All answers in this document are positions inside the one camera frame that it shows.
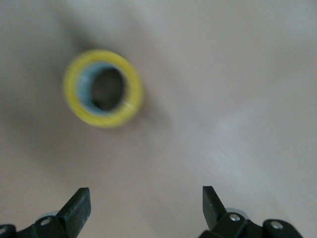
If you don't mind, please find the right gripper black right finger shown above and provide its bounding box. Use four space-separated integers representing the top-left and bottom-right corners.
199 185 264 238

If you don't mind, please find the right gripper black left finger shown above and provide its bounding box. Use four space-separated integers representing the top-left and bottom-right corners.
16 187 92 238

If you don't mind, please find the yellow clear tape roll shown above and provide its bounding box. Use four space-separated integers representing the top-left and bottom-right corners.
62 48 145 129

